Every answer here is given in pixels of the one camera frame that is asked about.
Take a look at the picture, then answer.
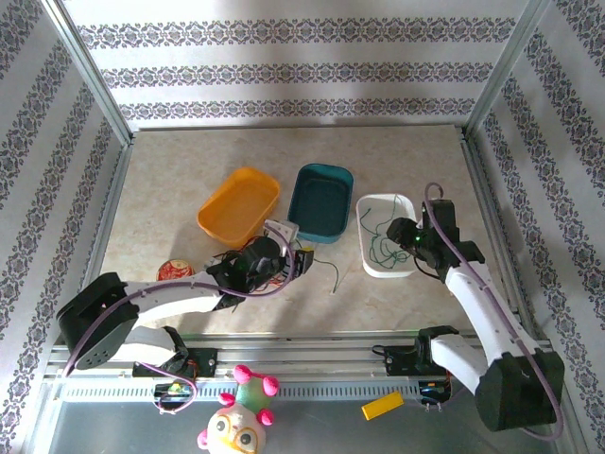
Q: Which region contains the aluminium frame post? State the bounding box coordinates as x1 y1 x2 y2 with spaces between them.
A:
464 0 555 139
41 0 134 146

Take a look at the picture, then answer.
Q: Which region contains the long green cable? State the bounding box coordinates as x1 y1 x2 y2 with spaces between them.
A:
359 193 412 271

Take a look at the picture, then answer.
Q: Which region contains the yellow rectangular block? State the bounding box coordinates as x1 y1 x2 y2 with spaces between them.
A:
361 391 406 421

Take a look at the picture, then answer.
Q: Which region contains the white plastic tray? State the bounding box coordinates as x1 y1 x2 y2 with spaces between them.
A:
354 192 420 279

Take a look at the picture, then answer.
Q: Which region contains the slotted grey cable duct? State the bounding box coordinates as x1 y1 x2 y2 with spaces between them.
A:
56 380 455 404

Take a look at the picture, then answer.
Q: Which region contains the plush toy with pink ears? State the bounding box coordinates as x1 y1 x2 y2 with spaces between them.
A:
197 363 281 454

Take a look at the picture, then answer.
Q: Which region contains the teal plastic bin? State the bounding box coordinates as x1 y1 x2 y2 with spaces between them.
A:
286 163 355 245

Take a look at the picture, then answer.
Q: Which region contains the orange plastic bin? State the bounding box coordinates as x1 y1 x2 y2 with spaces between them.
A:
197 166 282 251

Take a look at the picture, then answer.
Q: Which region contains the short green cable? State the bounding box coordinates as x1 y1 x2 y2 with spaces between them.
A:
311 257 342 293

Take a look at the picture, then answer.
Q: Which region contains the small circuit board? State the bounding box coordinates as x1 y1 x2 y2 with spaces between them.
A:
153 381 198 404
418 381 453 407

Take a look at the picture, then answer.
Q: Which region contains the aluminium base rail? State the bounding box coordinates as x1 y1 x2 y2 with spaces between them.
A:
44 330 554 382

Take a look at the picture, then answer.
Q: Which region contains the red patterned round tin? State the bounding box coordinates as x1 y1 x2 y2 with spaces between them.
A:
156 258 195 281

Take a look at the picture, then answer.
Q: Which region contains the aluminium side rail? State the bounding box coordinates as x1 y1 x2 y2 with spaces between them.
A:
458 130 543 344
78 139 136 289

